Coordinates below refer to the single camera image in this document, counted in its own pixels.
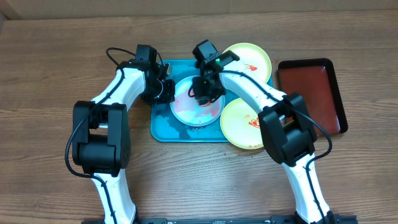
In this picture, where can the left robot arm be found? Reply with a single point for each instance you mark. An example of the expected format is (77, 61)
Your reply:
(99, 147)

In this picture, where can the black red-lined tray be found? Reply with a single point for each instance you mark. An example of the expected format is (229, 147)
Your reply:
(315, 80)

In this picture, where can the teal plastic tray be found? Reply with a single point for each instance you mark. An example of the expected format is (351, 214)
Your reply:
(165, 127)

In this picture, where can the yellow-green plate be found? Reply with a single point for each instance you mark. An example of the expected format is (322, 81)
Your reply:
(255, 59)
(240, 125)

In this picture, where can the light blue plate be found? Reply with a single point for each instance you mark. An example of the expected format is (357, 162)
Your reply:
(188, 111)

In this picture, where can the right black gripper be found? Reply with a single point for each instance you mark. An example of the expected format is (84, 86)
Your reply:
(204, 94)

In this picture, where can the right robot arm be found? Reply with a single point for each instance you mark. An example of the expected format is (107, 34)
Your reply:
(287, 131)

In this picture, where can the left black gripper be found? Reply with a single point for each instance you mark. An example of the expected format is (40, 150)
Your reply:
(168, 97)

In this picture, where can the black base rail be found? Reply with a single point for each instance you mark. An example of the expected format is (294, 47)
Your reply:
(276, 219)

